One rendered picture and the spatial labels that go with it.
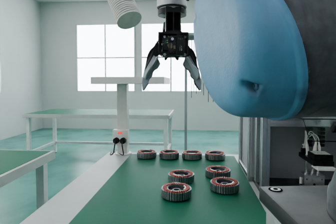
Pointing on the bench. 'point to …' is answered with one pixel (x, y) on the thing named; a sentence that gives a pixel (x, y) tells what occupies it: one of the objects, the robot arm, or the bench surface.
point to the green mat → (235, 207)
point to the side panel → (245, 146)
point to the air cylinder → (312, 178)
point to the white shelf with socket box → (124, 107)
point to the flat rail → (288, 123)
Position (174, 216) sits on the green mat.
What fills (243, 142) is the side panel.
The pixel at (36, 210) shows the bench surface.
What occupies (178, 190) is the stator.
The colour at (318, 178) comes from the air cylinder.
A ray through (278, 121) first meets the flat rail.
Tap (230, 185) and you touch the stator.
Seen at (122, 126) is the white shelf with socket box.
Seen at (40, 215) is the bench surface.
